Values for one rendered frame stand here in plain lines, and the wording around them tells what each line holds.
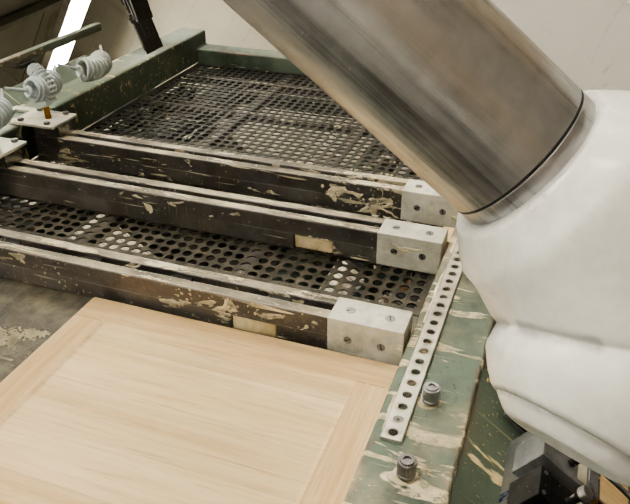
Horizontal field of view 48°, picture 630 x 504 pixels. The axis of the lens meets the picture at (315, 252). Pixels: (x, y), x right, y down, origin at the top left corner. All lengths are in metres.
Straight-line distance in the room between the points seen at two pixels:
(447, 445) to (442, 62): 0.67
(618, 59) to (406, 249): 3.60
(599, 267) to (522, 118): 0.09
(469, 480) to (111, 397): 0.53
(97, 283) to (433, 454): 0.68
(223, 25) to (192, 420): 6.42
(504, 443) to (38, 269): 0.87
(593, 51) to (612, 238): 4.45
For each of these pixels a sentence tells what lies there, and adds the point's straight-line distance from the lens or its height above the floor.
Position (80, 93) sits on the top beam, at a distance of 2.13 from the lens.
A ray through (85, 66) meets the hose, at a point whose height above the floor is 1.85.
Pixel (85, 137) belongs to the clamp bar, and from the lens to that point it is 1.91.
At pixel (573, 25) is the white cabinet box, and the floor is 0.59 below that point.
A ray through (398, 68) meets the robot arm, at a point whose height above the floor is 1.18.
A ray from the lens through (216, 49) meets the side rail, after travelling 2.65.
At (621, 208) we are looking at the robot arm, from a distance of 0.40.
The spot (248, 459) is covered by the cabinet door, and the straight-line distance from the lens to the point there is 1.00.
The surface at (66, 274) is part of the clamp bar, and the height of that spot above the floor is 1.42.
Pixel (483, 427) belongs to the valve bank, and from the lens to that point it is 1.04.
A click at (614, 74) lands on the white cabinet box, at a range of 4.88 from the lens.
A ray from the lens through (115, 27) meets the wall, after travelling 8.08.
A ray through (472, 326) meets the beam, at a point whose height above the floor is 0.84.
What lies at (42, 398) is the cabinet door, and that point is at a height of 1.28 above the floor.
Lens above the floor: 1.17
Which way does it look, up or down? 3 degrees down
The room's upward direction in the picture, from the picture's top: 50 degrees counter-clockwise
